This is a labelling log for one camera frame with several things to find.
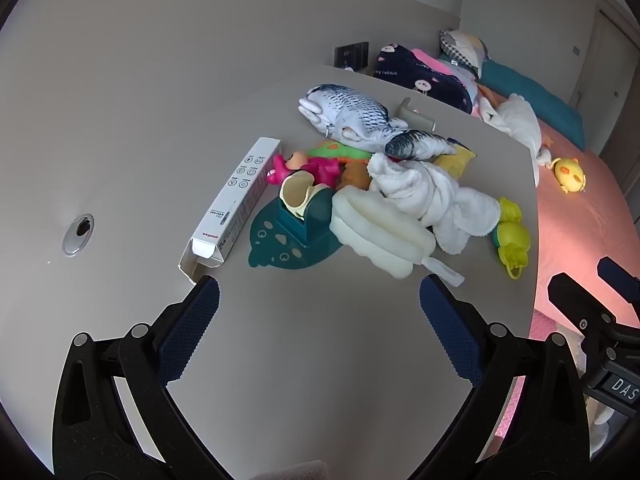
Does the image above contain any silver desk grommet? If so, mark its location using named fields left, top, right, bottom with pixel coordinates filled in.
left=62, top=213, right=95, bottom=256

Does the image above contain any pink bed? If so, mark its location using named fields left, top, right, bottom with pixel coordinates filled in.
left=470, top=80, right=640, bottom=331

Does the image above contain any navy printed blanket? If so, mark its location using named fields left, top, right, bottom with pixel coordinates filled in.
left=372, top=43, right=476, bottom=113

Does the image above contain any checkered patchwork pillow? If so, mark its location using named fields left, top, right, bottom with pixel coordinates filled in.
left=439, top=30, right=488, bottom=68

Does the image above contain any grey corner guard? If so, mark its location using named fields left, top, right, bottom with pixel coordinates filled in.
left=397, top=98, right=436, bottom=133

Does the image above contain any teal dinosaur shaped mat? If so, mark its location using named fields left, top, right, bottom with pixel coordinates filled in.
left=247, top=195, right=346, bottom=276

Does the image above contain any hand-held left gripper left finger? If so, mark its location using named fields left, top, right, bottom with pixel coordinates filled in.
left=52, top=275, right=231, bottom=480

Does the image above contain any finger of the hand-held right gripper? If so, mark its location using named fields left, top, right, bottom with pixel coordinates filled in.
left=597, top=256, right=640, bottom=306
left=547, top=272, right=621, bottom=333

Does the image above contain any cream foam pad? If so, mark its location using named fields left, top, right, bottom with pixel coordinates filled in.
left=329, top=186, right=466, bottom=288

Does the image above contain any pink doll toy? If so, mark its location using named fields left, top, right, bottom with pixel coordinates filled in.
left=266, top=151, right=343, bottom=188

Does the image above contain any white fluffy towel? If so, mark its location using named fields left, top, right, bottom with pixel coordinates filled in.
left=367, top=152, right=501, bottom=256

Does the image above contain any yellow green plastic toy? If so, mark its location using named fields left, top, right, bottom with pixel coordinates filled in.
left=492, top=197, right=532, bottom=279

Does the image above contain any white goose plush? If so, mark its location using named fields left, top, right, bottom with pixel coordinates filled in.
left=480, top=92, right=553, bottom=188

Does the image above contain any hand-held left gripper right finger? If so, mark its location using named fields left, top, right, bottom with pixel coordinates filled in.
left=419, top=275, right=591, bottom=480

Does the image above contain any grey fish plush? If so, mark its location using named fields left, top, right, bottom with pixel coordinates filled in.
left=298, top=83, right=457, bottom=161

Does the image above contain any long white cardboard box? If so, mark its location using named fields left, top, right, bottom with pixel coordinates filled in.
left=178, top=136, right=282, bottom=286

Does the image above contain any black wall socket panel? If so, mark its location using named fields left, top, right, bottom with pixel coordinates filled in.
left=334, top=41, right=370, bottom=71

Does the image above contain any pink fleece blanket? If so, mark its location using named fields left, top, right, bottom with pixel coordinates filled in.
left=410, top=49, right=468, bottom=78

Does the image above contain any cream plastic cup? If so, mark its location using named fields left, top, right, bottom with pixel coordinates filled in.
left=280, top=171, right=328, bottom=218

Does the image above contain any yellow chick plush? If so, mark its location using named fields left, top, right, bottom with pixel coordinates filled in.
left=549, top=156, right=587, bottom=194

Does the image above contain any teal plastic holder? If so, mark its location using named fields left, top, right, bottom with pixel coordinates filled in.
left=278, top=187, right=346, bottom=251

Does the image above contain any white door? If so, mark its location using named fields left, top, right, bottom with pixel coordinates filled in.
left=580, top=7, right=640, bottom=161

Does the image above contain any teal long pillow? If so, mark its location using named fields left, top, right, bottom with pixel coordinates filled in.
left=477, top=57, right=585, bottom=151

